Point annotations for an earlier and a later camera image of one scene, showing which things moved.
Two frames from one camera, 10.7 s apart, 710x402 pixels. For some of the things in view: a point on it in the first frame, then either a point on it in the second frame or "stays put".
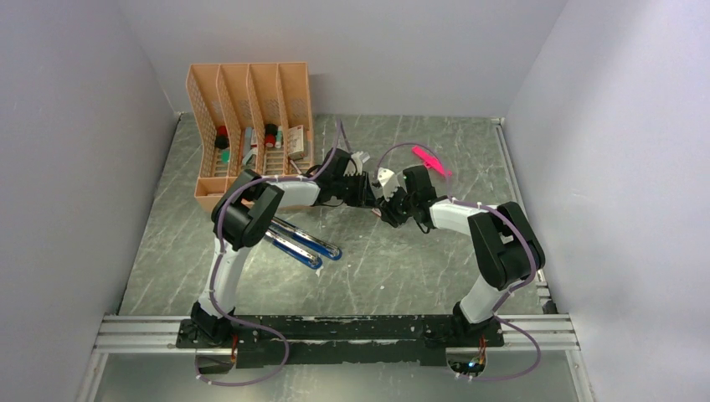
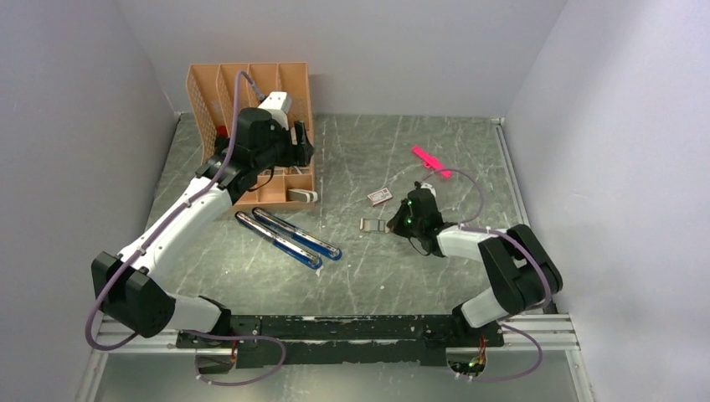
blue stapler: [311, 260] stays put
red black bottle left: [222, 140] stays put
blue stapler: [306, 239] stays put
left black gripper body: [356, 189] to [281, 152]
